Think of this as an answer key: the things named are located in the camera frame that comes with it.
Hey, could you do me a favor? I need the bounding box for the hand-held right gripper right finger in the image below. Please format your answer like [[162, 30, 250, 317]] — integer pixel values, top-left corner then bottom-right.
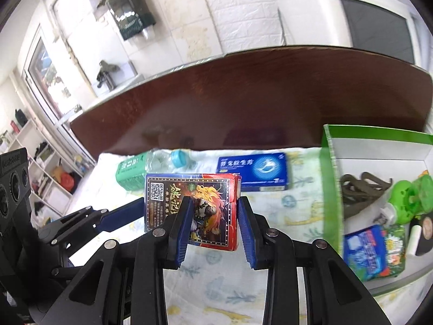
[[238, 196, 391, 325]]

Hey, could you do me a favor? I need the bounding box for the green and white cardboard box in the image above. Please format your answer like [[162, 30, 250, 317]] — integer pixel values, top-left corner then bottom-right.
[[320, 124, 433, 292]]

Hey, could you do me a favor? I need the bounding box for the blue plastic tablet box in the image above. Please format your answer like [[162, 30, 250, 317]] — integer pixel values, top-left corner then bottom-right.
[[343, 225, 389, 280]]

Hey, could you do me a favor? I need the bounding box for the small white tube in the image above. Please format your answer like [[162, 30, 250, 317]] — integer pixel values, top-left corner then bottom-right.
[[406, 225, 423, 256]]

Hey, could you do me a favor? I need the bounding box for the white shelf unit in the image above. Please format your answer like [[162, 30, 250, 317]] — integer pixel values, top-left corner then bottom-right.
[[0, 108, 88, 217]]

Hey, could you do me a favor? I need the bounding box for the green label water bottle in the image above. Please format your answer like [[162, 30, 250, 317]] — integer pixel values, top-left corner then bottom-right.
[[115, 149, 195, 192]]

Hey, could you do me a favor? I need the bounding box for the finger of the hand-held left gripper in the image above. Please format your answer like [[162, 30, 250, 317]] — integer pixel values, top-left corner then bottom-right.
[[50, 234, 104, 279], [37, 196, 147, 246]]

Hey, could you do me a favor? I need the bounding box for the blue medicine box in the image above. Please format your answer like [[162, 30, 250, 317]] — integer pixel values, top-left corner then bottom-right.
[[216, 152, 290, 192]]

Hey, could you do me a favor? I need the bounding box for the red playing card box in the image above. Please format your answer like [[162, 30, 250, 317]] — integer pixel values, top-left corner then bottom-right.
[[145, 173, 243, 252]]

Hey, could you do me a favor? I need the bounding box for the dark green wall dispenser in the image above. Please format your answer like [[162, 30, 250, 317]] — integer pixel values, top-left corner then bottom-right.
[[106, 0, 157, 41]]

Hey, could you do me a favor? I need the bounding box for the window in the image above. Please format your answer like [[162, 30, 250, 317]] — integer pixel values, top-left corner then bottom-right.
[[22, 24, 99, 143]]

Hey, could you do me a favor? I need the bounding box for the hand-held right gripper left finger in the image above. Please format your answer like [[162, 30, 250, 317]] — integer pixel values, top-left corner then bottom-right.
[[30, 196, 195, 325]]

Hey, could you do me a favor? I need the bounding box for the small green box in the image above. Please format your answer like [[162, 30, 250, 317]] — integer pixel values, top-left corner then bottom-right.
[[380, 225, 406, 275]]

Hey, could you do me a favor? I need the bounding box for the green mosquito repellent device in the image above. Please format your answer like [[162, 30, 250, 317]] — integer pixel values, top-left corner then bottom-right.
[[379, 173, 433, 226]]

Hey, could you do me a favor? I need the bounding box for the dark figurine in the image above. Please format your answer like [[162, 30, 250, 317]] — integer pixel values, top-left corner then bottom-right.
[[96, 60, 120, 90]]

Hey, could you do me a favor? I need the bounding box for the printed blanket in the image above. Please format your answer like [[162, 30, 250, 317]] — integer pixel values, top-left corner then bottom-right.
[[64, 147, 433, 325]]

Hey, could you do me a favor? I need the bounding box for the brown wooden board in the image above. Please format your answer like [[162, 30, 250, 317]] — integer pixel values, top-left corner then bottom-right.
[[69, 45, 433, 156]]

